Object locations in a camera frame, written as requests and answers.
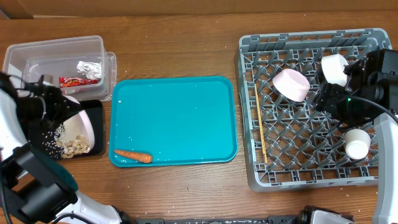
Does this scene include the white dinner plate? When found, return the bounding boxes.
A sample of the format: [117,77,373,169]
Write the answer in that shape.
[63,110,95,150]

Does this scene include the red snack wrapper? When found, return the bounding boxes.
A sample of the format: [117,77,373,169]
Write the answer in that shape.
[58,77,98,88]

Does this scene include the white cup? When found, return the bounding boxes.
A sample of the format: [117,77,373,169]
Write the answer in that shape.
[343,129,371,160]

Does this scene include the foil ball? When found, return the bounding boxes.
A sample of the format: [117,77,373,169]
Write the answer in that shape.
[76,61,102,80]

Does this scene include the white bowl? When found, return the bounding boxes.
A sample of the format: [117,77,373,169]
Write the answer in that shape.
[321,54,348,86]

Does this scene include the pink bowl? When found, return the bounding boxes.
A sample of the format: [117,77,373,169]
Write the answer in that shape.
[272,68,310,102]

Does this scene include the wooden chopstick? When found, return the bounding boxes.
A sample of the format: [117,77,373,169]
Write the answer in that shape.
[254,83,267,164]

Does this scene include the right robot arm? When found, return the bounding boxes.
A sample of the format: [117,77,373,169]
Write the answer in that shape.
[315,49,397,223]

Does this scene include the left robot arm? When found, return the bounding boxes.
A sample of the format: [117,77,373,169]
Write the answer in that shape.
[1,73,133,224]

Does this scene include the scattered rice grains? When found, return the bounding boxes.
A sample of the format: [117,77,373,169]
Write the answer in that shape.
[42,124,65,159]

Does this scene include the peanut shells pile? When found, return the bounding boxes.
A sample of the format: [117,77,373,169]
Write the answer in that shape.
[61,135,91,159]

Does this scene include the black plastic tray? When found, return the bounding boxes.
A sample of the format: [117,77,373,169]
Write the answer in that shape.
[17,98,106,160]

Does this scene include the clear plastic bin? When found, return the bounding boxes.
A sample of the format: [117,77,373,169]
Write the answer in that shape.
[2,35,117,101]

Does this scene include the grey dish rack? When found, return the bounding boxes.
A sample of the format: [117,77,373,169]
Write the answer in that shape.
[235,28,391,192]

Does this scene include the orange carrot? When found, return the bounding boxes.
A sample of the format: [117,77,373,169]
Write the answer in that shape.
[114,150,153,164]

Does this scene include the teal serving tray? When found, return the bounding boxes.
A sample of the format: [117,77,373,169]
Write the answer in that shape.
[108,76,238,167]

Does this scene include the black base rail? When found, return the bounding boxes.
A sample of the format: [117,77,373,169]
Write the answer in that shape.
[124,205,355,224]

